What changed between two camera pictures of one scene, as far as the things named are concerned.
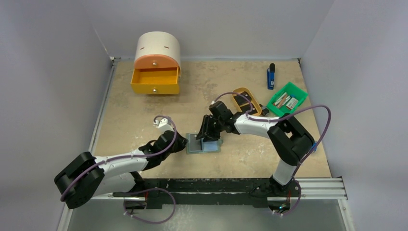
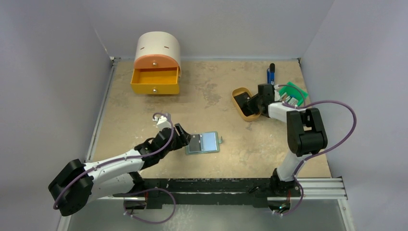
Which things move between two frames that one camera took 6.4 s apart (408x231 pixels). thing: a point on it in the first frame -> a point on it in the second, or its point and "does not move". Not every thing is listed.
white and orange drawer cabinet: [157, 50] does not move
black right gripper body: [210, 126] -> [256, 103]
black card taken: [195, 145] does not move
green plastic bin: [287, 100] does not move
